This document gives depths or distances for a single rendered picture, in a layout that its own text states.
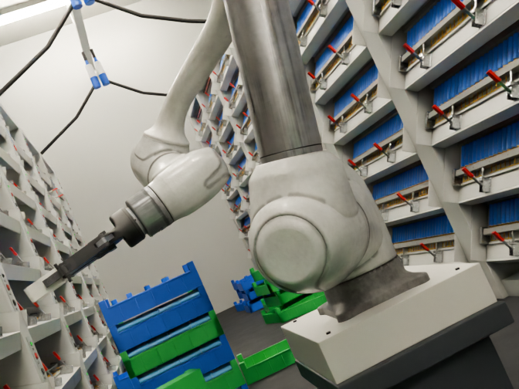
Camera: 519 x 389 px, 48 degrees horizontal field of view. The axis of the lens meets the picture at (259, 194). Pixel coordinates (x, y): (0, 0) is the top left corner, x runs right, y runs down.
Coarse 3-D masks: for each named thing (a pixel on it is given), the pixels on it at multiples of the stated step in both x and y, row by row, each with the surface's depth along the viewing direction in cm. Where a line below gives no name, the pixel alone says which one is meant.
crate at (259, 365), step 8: (280, 344) 229; (288, 344) 229; (264, 352) 228; (272, 352) 228; (280, 352) 209; (288, 352) 210; (240, 360) 225; (248, 360) 227; (256, 360) 227; (264, 360) 208; (272, 360) 209; (280, 360) 209; (288, 360) 209; (248, 368) 208; (256, 368) 208; (264, 368) 208; (272, 368) 208; (280, 368) 209; (248, 376) 207; (256, 376) 208; (264, 376) 208; (248, 384) 207
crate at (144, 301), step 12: (192, 264) 177; (180, 276) 176; (192, 276) 177; (156, 288) 174; (168, 288) 175; (180, 288) 176; (192, 288) 176; (132, 300) 172; (144, 300) 173; (156, 300) 174; (108, 312) 170; (120, 312) 171; (132, 312) 172; (108, 324) 170
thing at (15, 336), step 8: (16, 312) 148; (0, 320) 147; (8, 320) 147; (16, 320) 147; (8, 328) 147; (16, 328) 147; (8, 336) 135; (16, 336) 143; (0, 344) 127; (8, 344) 134; (16, 344) 142; (0, 352) 126; (8, 352) 134
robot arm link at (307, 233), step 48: (240, 0) 88; (288, 0) 91; (240, 48) 89; (288, 48) 88; (288, 96) 87; (288, 144) 87; (288, 192) 84; (336, 192) 85; (288, 240) 81; (336, 240) 81; (288, 288) 84
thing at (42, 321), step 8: (56, 304) 216; (24, 312) 157; (32, 312) 214; (40, 312) 213; (48, 312) 215; (56, 312) 215; (32, 320) 173; (40, 320) 198; (48, 320) 196; (56, 320) 207; (32, 328) 163; (40, 328) 175; (48, 328) 188; (56, 328) 205; (32, 336) 162; (40, 336) 174
